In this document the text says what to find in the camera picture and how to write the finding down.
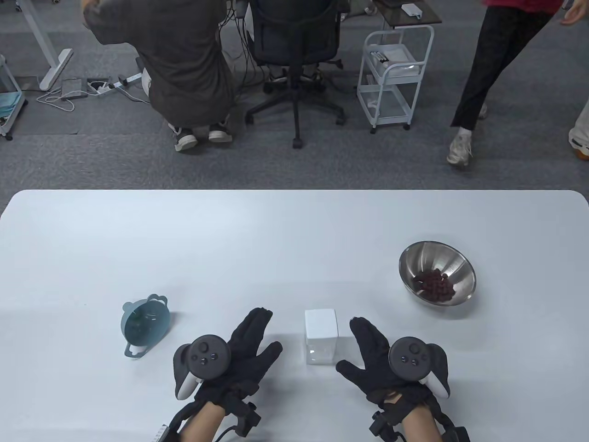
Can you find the person's right hand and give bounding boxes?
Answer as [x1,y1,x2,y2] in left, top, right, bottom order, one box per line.
[336,317,439,408]

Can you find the person's left hand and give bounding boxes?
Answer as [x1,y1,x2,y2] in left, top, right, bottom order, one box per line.
[196,308,283,410]

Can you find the clear coffee jar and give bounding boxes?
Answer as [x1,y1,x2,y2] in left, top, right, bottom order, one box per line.
[306,336,338,366]

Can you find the white jar lid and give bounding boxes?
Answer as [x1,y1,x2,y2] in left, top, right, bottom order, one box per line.
[305,309,340,339]

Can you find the dark red beans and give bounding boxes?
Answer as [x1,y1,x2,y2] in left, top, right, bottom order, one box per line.
[412,270,457,302]

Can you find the blue funnel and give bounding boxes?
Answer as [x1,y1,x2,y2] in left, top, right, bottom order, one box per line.
[121,295,171,359]

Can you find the steel bowl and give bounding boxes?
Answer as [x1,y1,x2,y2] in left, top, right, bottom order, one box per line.
[398,241,477,307]

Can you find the person's left forearm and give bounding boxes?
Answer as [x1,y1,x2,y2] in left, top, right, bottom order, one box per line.
[177,401,228,442]

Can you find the person's right forearm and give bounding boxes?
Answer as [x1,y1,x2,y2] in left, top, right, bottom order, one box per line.
[398,405,442,442]

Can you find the black controller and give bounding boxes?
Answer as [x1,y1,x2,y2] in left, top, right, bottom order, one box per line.
[389,337,450,399]
[173,334,231,400]

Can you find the white utility cart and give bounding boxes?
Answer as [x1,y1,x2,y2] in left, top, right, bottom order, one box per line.
[357,25,435,134]

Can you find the white power strip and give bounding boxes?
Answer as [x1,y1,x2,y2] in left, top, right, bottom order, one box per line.
[97,74,143,95]

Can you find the grey flat box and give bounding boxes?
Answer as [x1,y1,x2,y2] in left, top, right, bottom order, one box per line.
[61,78,88,99]

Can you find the black office chair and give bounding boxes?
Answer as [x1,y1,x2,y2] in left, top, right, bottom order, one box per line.
[245,0,346,149]

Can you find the white rolling rack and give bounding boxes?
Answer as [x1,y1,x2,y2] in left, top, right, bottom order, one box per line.
[0,55,27,141]

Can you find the dark wooden desk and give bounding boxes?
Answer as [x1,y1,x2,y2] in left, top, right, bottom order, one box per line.
[372,0,442,27]

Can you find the white desk leg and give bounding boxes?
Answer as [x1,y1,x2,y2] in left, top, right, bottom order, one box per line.
[21,0,74,91]

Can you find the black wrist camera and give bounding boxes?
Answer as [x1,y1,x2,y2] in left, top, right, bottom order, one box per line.
[225,401,262,437]
[370,411,401,442]

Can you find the bundle of black cables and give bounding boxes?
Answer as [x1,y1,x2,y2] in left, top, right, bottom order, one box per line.
[220,12,265,106]

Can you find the white cable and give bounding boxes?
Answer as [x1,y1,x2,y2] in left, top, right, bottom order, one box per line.
[37,87,76,112]

